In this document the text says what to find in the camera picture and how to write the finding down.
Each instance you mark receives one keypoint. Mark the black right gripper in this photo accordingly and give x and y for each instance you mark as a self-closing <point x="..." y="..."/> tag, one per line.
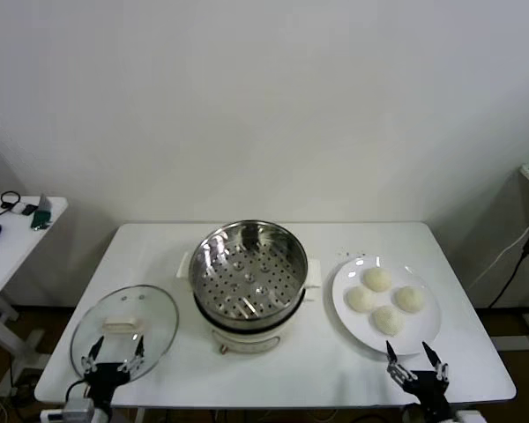
<point x="429" y="390"/>

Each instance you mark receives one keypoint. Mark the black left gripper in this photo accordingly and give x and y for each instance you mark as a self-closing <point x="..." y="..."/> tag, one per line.
<point x="103" y="379"/>

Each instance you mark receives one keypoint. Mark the white steamed baozi bun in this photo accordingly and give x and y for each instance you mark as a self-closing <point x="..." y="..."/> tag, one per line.
<point x="409" y="299"/>
<point x="360" y="299"/>
<point x="377" y="279"/>
<point x="387" y="320"/>

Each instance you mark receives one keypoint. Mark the glass pot lid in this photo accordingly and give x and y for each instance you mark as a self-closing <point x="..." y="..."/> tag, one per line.
<point x="114" y="304"/>

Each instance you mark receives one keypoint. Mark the stainless steel steamer basket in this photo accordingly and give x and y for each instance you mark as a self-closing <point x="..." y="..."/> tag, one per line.
<point x="229" y="286"/>

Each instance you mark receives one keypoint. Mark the white table leg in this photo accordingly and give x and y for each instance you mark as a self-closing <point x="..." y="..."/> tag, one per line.
<point x="140" y="416"/>

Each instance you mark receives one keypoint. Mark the white round plate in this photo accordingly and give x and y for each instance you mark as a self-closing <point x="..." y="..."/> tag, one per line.
<point x="357" y="326"/>

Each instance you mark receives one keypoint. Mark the white electric cooking pot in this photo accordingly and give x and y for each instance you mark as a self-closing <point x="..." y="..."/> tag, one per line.
<point x="247" y="346"/>

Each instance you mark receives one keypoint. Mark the white side table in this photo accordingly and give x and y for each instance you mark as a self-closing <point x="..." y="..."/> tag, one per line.
<point x="9" y="264"/>

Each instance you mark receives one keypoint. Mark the green grey flat tool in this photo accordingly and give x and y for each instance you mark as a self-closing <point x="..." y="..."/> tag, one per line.
<point x="42" y="218"/>

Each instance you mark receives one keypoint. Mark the small black device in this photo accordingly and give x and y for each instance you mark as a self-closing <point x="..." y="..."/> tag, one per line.
<point x="28" y="210"/>

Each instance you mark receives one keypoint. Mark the small white device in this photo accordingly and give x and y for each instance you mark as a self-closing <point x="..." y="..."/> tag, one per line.
<point x="17" y="209"/>

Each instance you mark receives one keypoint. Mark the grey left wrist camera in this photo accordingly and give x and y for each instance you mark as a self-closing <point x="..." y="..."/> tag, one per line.
<point x="77" y="407"/>

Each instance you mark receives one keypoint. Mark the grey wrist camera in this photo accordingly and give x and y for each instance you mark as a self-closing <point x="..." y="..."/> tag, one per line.
<point x="467" y="417"/>
<point x="77" y="407"/>

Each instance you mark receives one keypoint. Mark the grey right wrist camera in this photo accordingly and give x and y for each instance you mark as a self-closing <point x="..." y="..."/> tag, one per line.
<point x="467" y="417"/>

